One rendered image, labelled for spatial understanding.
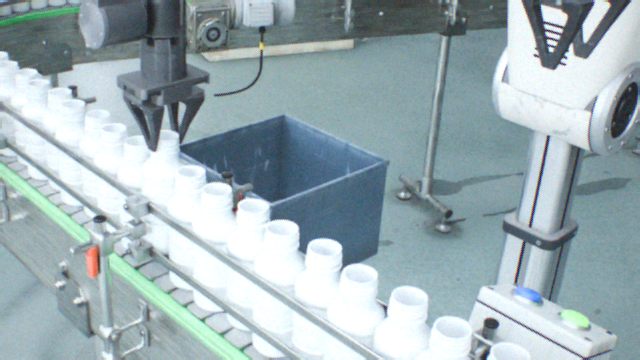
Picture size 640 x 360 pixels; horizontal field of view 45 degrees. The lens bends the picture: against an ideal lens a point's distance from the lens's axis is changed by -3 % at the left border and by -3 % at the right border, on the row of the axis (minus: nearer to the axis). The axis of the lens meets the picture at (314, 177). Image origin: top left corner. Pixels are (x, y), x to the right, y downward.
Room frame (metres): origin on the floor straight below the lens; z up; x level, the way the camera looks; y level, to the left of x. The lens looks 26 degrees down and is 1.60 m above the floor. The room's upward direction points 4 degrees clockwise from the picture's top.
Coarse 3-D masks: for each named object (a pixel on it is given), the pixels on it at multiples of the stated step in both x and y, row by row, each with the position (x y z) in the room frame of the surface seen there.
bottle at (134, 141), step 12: (132, 144) 0.98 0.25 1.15; (144, 144) 0.98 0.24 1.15; (132, 156) 0.95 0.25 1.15; (144, 156) 0.95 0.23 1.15; (120, 168) 0.96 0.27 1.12; (132, 168) 0.95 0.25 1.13; (120, 180) 0.95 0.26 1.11; (132, 180) 0.94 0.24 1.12; (120, 204) 0.95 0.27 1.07; (120, 216) 0.95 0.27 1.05
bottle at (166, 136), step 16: (160, 144) 0.91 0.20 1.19; (176, 144) 0.92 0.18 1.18; (160, 160) 0.91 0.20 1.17; (176, 160) 0.92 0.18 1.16; (144, 176) 0.91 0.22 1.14; (160, 176) 0.90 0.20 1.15; (144, 192) 0.91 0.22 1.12; (160, 192) 0.90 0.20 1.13; (176, 192) 0.90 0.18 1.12; (160, 208) 0.90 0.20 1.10; (160, 224) 0.90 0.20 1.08; (160, 240) 0.89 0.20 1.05
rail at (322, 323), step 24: (24, 120) 1.14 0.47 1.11; (96, 168) 0.98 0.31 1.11; (72, 192) 1.03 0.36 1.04; (120, 192) 0.93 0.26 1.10; (168, 216) 0.86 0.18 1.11; (192, 240) 0.82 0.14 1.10; (168, 264) 0.86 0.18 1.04; (240, 264) 0.76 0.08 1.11; (264, 288) 0.73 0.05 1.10; (240, 312) 0.76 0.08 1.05; (312, 312) 0.67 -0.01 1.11; (384, 312) 0.70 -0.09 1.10; (264, 336) 0.72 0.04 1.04; (336, 336) 0.65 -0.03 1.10
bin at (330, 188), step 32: (256, 128) 1.58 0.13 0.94; (288, 128) 1.63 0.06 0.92; (192, 160) 1.37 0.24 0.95; (224, 160) 1.51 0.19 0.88; (256, 160) 1.58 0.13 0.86; (288, 160) 1.62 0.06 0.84; (320, 160) 1.55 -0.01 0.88; (352, 160) 1.49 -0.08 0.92; (384, 160) 1.43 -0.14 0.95; (256, 192) 1.58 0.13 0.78; (288, 192) 1.62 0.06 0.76; (320, 192) 1.29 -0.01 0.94; (352, 192) 1.36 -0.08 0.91; (384, 192) 1.43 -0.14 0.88; (320, 224) 1.30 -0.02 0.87; (352, 224) 1.36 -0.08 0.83; (352, 256) 1.37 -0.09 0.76
